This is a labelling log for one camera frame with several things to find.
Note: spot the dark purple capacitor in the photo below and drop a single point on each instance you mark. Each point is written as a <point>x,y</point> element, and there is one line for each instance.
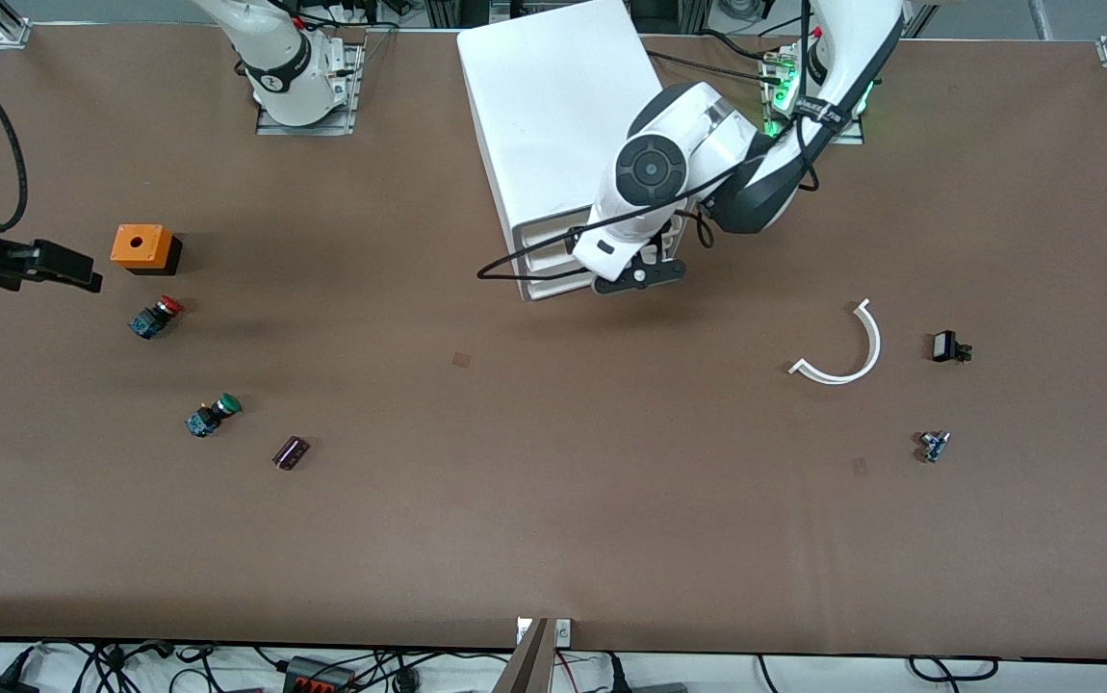
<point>291,452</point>

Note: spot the brown wooden post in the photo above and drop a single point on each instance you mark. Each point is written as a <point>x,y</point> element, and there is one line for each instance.
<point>527,664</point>

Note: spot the red push button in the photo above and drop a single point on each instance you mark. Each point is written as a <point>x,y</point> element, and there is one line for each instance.
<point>155,316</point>

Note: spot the white curved plastic part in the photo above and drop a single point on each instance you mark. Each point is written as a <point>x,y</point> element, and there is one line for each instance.
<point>869,351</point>

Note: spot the green push button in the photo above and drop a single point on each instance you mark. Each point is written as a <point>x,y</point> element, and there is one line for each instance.
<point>213,414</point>

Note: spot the black red power strip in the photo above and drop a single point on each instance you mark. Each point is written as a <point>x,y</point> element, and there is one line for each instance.
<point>320,674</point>

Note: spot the small blue electronic component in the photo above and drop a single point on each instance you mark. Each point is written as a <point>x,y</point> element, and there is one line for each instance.
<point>933,446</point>

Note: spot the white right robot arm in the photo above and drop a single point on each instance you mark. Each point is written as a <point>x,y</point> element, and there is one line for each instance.
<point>274,48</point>

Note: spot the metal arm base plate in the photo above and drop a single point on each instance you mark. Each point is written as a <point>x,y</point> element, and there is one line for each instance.
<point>852,135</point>
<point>347,91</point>

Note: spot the small black switch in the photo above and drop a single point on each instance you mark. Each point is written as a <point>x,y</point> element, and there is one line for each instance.
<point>946,346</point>

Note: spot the orange box with hole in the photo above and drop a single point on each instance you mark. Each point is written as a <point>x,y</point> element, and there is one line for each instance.
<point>138,245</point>

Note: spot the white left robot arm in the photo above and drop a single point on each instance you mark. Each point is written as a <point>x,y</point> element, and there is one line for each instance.
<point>688,164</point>

